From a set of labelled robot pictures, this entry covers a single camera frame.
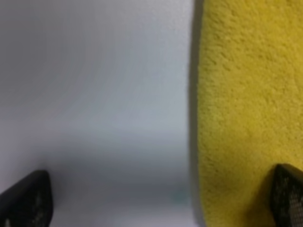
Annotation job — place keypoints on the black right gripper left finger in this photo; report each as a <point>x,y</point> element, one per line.
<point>28,203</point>

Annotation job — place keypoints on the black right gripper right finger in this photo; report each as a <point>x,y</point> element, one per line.
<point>286,196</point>

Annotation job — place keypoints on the yellow microfiber towel black trim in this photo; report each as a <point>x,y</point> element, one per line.
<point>249,105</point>

